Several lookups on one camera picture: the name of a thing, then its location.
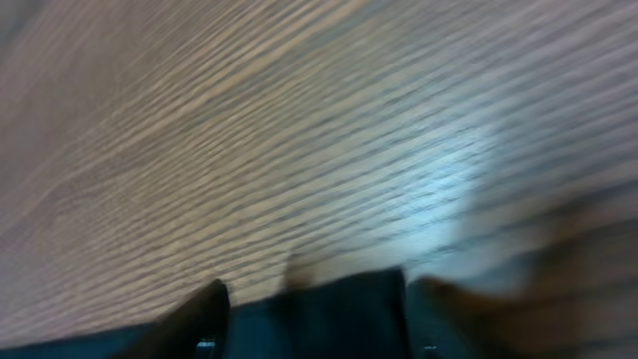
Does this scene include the black t-shirt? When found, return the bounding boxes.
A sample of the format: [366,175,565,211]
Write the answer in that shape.
[0,266,479,359]

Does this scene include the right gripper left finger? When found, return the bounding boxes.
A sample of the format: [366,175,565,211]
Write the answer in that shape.
[114,279,230,359]

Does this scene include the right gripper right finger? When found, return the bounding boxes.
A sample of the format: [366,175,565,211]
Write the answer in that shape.
[406,276,589,359]

